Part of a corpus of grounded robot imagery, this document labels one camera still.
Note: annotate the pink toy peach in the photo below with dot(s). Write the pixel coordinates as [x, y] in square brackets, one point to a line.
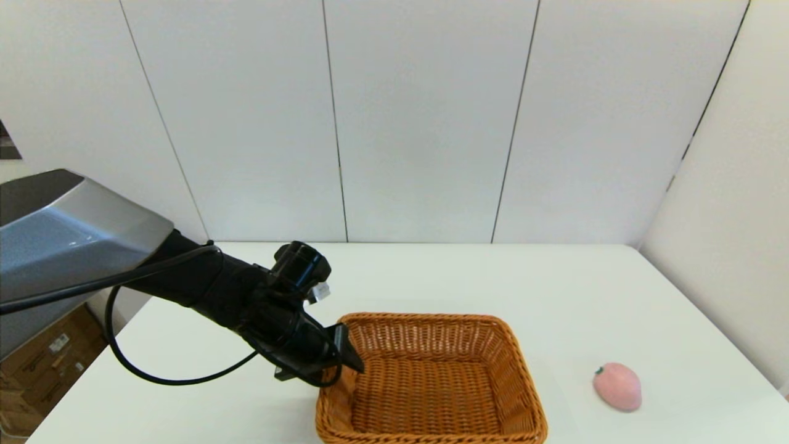
[618, 388]

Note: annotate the orange woven wicker basket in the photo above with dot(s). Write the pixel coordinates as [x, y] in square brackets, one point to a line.
[431, 382]

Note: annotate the silver and black left arm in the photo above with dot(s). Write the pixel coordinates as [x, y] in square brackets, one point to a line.
[61, 246]

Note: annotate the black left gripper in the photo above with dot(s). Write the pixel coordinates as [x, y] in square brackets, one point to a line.
[296, 336]

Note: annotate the dark wall fixture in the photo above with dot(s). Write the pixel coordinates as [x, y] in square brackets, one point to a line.
[6, 145]

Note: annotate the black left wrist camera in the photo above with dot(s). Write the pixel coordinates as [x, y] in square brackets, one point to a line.
[299, 265]

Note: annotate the brown cardboard box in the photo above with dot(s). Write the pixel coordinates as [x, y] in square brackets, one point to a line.
[37, 370]
[37, 404]
[37, 339]

